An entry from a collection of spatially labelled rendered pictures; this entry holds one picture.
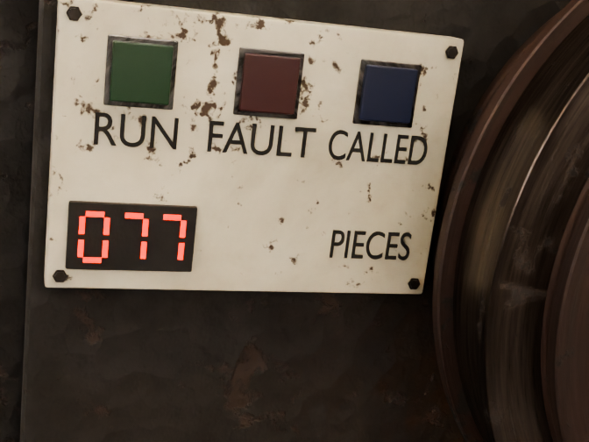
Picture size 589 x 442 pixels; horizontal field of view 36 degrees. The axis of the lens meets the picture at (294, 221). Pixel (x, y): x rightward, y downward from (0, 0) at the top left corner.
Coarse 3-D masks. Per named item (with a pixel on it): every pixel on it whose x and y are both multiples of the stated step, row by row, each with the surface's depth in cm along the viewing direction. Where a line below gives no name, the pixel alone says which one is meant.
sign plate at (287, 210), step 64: (64, 0) 53; (64, 64) 54; (192, 64) 56; (320, 64) 58; (384, 64) 59; (448, 64) 60; (64, 128) 55; (128, 128) 56; (192, 128) 57; (256, 128) 58; (320, 128) 59; (384, 128) 60; (448, 128) 61; (64, 192) 56; (128, 192) 57; (192, 192) 58; (256, 192) 59; (320, 192) 60; (384, 192) 62; (64, 256) 57; (128, 256) 58; (192, 256) 59; (256, 256) 60; (320, 256) 62; (384, 256) 63
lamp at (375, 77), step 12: (372, 72) 58; (384, 72) 59; (396, 72) 59; (408, 72) 59; (372, 84) 59; (384, 84) 59; (396, 84) 59; (408, 84) 59; (372, 96) 59; (384, 96) 59; (396, 96) 59; (408, 96) 59; (360, 108) 59; (372, 108) 59; (384, 108) 59; (396, 108) 59; (408, 108) 60; (372, 120) 59; (384, 120) 60; (396, 120) 60; (408, 120) 60
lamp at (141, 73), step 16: (112, 48) 54; (128, 48) 54; (144, 48) 54; (160, 48) 54; (112, 64) 54; (128, 64) 54; (144, 64) 54; (160, 64) 55; (112, 80) 54; (128, 80) 54; (144, 80) 55; (160, 80) 55; (112, 96) 54; (128, 96) 55; (144, 96) 55; (160, 96) 55
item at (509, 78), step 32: (576, 0) 54; (544, 32) 54; (512, 64) 63; (512, 96) 54; (480, 128) 55; (480, 160) 55; (448, 192) 64; (448, 224) 56; (448, 256) 56; (448, 288) 57; (448, 320) 58; (448, 352) 58; (448, 384) 59
